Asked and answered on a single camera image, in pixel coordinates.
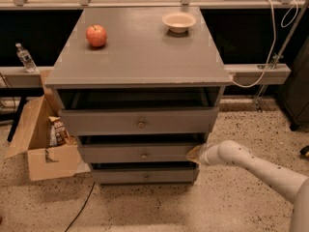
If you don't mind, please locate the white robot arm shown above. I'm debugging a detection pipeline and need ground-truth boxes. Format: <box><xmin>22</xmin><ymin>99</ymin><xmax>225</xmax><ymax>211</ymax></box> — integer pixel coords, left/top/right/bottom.
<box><xmin>186</xmin><ymin>140</ymin><xmax>309</xmax><ymax>232</ymax></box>

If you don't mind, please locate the black floor cable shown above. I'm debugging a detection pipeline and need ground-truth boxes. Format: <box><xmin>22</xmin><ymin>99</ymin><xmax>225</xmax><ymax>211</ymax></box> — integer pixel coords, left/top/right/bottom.
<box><xmin>63</xmin><ymin>182</ymin><xmax>97</xmax><ymax>232</ymax></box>

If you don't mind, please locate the grey wooden drawer cabinet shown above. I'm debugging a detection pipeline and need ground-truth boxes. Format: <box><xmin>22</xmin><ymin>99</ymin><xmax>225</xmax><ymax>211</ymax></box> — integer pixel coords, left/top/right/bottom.
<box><xmin>44</xmin><ymin>6</ymin><xmax>234</xmax><ymax>186</ymax></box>

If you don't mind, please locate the grey bottom drawer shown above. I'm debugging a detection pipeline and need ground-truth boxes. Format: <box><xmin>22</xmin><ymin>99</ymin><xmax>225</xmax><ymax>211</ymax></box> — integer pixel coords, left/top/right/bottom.
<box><xmin>91</xmin><ymin>161</ymin><xmax>199</xmax><ymax>185</ymax></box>

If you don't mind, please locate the grey drawer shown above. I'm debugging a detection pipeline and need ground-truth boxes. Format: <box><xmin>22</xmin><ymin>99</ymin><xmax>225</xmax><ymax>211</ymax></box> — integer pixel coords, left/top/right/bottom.
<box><xmin>91</xmin><ymin>161</ymin><xmax>199</xmax><ymax>185</ymax></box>
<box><xmin>78</xmin><ymin>133</ymin><xmax>205</xmax><ymax>163</ymax></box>
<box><xmin>60</xmin><ymin>108</ymin><xmax>218</xmax><ymax>136</ymax></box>

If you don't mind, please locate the brown snack bag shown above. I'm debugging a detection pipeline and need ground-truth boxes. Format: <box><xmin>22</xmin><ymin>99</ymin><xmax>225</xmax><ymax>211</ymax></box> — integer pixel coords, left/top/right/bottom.
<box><xmin>49</xmin><ymin>116</ymin><xmax>69</xmax><ymax>146</ymax></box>

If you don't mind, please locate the clear plastic water bottle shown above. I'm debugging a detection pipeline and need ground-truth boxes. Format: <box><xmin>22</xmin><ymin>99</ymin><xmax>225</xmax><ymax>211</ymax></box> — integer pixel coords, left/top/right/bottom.
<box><xmin>15</xmin><ymin>43</ymin><xmax>37</xmax><ymax>73</ymax></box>

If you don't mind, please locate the white cable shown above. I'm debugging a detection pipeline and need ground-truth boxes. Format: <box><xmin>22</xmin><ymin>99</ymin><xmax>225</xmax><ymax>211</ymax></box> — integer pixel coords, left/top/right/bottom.
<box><xmin>230</xmin><ymin>0</ymin><xmax>300</xmax><ymax>89</ymax></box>

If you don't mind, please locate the open cardboard box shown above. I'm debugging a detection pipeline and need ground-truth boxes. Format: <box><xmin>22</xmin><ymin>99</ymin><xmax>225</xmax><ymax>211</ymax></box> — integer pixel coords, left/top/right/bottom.
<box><xmin>5</xmin><ymin>71</ymin><xmax>89</xmax><ymax>181</ymax></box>

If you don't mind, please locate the red apple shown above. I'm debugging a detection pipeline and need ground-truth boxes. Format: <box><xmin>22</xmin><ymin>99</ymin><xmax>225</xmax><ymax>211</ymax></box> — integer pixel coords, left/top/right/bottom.
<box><xmin>86</xmin><ymin>24</ymin><xmax>107</xmax><ymax>47</ymax></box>

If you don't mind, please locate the metal pole stand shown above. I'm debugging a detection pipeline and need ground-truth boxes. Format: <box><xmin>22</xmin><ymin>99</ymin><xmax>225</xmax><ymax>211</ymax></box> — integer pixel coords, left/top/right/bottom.
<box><xmin>253</xmin><ymin>0</ymin><xmax>309</xmax><ymax>112</ymax></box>

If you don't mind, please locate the white bowl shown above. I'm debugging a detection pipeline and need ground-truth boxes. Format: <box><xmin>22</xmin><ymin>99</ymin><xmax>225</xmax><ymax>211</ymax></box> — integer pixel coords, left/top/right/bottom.
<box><xmin>162</xmin><ymin>12</ymin><xmax>196</xmax><ymax>33</ymax></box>

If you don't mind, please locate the dark grey cabinet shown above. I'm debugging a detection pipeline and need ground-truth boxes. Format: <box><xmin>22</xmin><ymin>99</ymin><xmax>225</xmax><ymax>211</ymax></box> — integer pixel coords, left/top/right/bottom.
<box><xmin>278</xmin><ymin>37</ymin><xmax>309</xmax><ymax>131</ymax></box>

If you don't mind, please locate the black table leg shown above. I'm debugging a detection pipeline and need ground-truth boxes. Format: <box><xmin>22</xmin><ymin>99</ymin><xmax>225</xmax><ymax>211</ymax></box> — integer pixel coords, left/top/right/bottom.
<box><xmin>0</xmin><ymin>88</ymin><xmax>43</xmax><ymax>142</ymax></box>

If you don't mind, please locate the grey top drawer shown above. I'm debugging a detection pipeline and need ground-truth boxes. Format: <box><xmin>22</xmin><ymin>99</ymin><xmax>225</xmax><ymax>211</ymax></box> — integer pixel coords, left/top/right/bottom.
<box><xmin>60</xmin><ymin>108</ymin><xmax>218</xmax><ymax>136</ymax></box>

